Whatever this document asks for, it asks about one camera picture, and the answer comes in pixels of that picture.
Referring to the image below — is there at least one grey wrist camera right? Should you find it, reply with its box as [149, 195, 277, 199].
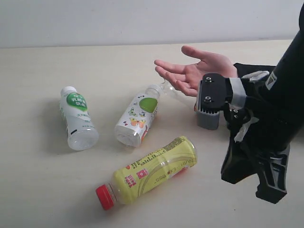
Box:
[194, 73, 232, 130]

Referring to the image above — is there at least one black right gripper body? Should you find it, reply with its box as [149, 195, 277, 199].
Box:
[221, 107, 290, 204]

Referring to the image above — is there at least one white bottle green label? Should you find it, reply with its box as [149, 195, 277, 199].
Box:
[59, 86, 99, 151]

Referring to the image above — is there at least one person's open bare hand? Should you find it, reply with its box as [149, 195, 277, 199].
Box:
[154, 46, 238, 97]

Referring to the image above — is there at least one clear bottle red label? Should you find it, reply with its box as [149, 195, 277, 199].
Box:
[159, 80, 196, 112]

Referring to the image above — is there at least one clear bottle butterfly label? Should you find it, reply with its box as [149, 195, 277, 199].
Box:
[114, 85, 162, 147]

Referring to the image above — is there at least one yellow label bottle red cap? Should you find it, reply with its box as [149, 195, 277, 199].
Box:
[95, 136, 198, 210]

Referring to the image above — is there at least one black sleeved forearm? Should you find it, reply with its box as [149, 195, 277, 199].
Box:
[234, 63, 275, 82]

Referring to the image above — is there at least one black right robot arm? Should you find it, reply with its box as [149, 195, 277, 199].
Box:
[221, 14, 304, 204]

